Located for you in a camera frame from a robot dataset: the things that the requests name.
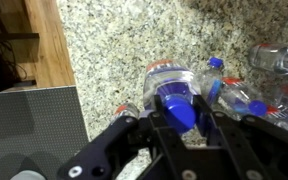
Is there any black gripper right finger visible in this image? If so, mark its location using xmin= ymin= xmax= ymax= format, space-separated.
xmin=193 ymin=94 xmax=288 ymax=180

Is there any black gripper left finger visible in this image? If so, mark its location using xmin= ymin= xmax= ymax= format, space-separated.
xmin=57 ymin=95 xmax=190 ymax=180

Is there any white trash bin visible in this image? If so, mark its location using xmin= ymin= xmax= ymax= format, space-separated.
xmin=9 ymin=169 xmax=48 ymax=180

